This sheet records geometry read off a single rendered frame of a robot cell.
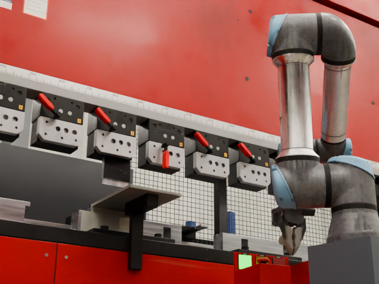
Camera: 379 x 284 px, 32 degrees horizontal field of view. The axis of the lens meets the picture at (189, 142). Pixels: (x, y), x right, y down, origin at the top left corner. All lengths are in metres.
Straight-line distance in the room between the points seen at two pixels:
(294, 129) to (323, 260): 0.35
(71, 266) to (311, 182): 0.73
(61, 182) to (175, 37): 0.75
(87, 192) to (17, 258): 0.92
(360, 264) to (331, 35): 0.62
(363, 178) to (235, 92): 1.02
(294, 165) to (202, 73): 0.94
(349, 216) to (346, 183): 0.09
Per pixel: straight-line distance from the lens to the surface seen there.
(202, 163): 2.39
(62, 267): 1.93
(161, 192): 1.98
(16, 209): 2.04
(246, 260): 2.09
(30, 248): 1.90
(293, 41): 1.79
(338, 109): 1.94
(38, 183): 2.67
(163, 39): 2.50
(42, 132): 2.12
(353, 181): 1.70
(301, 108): 1.75
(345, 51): 1.84
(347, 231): 1.66
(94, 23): 2.38
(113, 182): 2.23
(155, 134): 2.32
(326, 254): 1.66
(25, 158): 2.68
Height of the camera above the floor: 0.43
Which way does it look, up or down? 21 degrees up
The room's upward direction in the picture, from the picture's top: straight up
